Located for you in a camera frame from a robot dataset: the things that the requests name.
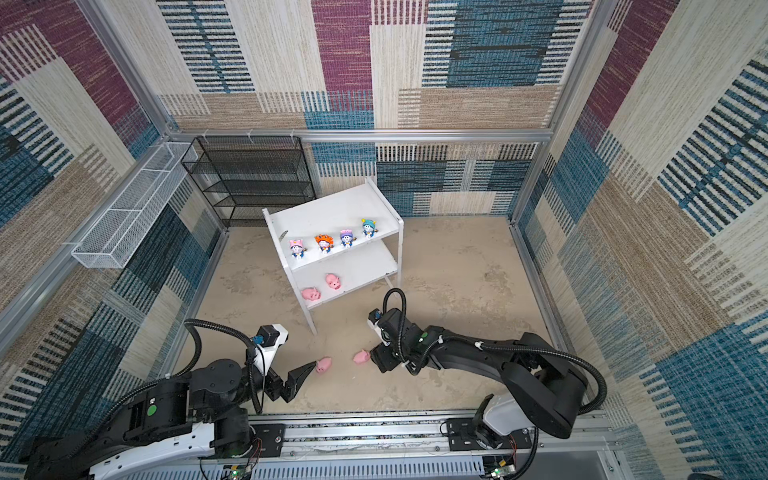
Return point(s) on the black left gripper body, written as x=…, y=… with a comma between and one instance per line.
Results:
x=273, y=384

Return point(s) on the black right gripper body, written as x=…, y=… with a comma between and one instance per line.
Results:
x=386, y=355

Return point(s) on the pink pig toy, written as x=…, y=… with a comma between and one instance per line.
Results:
x=323, y=365
x=311, y=294
x=361, y=357
x=333, y=281

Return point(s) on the purple penguin toy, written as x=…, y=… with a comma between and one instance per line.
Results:
x=347, y=238

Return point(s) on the orange-haired doll figure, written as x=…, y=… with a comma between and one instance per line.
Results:
x=325, y=243

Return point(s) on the teal penguin toy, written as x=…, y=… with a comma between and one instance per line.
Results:
x=369, y=228

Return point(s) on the pink-haired doll figure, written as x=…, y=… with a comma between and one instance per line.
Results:
x=297, y=248

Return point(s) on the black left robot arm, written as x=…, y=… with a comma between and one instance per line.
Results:
x=194, y=413

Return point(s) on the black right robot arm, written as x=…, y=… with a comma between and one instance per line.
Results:
x=546, y=388

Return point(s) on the white two-tier shelf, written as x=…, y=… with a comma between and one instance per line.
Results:
x=368, y=261

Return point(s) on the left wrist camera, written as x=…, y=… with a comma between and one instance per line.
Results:
x=268, y=340

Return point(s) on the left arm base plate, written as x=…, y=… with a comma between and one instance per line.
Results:
x=266, y=440

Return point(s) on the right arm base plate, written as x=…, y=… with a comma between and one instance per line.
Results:
x=467, y=434

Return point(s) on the black wire mesh shelf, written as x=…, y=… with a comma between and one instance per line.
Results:
x=239, y=177

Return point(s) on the white wire wall basket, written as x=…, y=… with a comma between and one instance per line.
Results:
x=114, y=238

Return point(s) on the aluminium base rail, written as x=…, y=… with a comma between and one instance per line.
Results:
x=405, y=445

